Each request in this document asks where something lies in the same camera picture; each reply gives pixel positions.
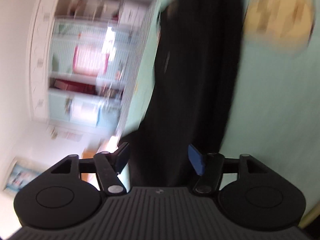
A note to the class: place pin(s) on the white blue-framed poster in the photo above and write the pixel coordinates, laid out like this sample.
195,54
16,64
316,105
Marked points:
83,112

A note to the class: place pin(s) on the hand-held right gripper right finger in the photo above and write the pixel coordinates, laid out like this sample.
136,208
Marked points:
197,158

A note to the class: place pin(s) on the mint quilted bee mat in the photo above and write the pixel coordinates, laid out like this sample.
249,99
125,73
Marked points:
270,105

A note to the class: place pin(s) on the black dress pants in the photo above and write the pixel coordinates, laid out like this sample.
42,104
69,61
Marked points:
195,80

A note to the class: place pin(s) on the mint sliding door wardrobe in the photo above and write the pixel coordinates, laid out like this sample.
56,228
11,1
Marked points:
62,107

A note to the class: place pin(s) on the wall picture frame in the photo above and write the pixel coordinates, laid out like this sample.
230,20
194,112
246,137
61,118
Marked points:
20,175

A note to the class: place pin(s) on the red hanging clothes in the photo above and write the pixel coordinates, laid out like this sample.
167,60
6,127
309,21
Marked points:
72,86

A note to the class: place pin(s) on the pink-framed poster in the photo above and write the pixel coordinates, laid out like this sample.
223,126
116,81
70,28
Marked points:
90,57

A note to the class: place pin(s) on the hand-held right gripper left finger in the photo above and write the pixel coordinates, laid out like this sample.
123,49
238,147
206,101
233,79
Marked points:
122,155

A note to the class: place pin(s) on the beige round object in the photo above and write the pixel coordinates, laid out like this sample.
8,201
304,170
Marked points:
277,17

